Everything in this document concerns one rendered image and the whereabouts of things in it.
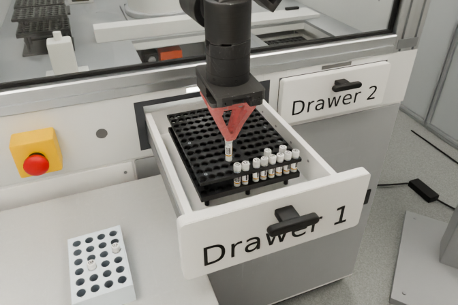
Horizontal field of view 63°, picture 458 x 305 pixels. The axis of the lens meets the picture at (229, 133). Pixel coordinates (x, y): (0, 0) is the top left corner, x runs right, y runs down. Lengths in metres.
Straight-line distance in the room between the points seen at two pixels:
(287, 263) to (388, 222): 0.74
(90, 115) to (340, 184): 0.46
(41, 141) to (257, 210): 0.40
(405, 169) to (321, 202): 1.71
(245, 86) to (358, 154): 0.68
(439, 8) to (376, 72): 1.63
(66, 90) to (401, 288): 1.35
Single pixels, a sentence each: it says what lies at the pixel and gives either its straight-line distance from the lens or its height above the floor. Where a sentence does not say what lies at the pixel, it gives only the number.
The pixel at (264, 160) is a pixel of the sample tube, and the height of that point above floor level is 0.91.
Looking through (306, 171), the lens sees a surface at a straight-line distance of 0.69.
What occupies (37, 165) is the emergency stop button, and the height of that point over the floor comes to 0.88.
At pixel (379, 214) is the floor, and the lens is 1.93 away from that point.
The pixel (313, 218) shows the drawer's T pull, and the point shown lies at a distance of 0.52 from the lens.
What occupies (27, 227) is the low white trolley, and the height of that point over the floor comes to 0.76.
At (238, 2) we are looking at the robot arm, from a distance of 0.45.
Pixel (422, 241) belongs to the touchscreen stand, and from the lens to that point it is 1.83.
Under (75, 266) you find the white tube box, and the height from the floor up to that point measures 0.80.
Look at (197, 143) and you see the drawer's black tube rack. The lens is 0.66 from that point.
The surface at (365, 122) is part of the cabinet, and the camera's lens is 1.06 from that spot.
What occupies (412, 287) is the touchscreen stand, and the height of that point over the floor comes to 0.03.
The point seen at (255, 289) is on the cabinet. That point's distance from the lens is 1.32.
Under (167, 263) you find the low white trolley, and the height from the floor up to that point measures 0.76.
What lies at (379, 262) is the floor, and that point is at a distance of 1.73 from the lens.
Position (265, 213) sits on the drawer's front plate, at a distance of 0.52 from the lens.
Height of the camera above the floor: 1.28
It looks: 33 degrees down
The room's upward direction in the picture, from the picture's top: straight up
